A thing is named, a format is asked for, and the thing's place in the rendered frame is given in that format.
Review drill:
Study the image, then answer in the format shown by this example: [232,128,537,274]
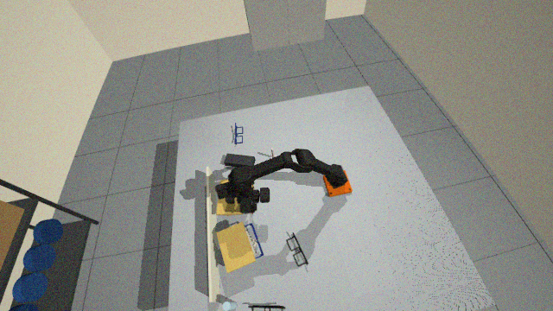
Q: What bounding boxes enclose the beige flat panel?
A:
[207,167,220,302]

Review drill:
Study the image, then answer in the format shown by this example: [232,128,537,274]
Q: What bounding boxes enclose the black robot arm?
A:
[215,149,348,214]

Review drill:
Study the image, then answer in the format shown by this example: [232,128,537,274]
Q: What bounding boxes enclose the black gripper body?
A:
[225,187,270,204]

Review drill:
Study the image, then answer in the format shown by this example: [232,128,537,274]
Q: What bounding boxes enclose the black eyeglasses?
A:
[248,305,286,311]

